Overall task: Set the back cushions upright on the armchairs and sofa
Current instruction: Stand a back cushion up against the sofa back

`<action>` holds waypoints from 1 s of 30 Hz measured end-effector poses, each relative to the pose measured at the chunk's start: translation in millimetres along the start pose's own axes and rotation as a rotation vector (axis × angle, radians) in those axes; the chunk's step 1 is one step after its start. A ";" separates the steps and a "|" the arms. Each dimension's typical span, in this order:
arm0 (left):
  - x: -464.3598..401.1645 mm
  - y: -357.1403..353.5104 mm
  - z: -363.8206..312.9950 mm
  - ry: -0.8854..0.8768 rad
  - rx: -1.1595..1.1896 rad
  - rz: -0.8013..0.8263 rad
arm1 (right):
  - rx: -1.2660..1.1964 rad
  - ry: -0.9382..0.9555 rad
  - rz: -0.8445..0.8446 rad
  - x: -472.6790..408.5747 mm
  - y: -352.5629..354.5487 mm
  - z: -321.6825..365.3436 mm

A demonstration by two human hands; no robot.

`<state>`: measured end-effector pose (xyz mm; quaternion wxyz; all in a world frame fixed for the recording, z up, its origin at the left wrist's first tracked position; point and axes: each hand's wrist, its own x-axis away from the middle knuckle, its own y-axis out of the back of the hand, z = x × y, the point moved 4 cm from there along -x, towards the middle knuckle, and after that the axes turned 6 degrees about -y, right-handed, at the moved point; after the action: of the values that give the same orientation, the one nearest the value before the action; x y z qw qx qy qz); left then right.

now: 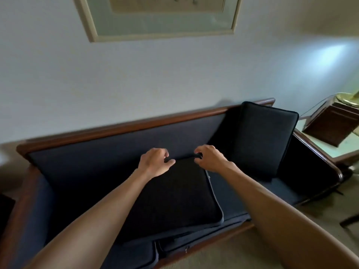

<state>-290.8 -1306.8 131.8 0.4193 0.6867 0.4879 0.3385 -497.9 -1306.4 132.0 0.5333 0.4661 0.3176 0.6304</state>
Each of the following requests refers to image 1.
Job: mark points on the person's right hand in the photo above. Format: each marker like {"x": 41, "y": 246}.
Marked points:
{"x": 216, "y": 161}

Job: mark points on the person's left hand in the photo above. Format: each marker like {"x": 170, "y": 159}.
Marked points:
{"x": 154, "y": 163}

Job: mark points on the wooden sofa dark upholstery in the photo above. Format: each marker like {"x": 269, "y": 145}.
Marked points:
{"x": 126, "y": 140}

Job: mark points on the black square cushion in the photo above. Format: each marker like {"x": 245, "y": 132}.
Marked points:
{"x": 182, "y": 198}
{"x": 266, "y": 137}

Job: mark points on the person's right forearm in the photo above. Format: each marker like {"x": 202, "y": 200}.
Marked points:
{"x": 280, "y": 215}

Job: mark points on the person's left forearm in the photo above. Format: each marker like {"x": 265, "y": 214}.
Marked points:
{"x": 92, "y": 221}

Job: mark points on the dark wooden lamp box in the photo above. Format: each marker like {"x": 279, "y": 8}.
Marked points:
{"x": 331, "y": 126}

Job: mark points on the wooden side table cream top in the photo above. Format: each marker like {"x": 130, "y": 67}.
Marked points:
{"x": 345, "y": 149}

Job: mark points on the framed wall picture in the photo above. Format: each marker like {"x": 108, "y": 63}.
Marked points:
{"x": 168, "y": 22}

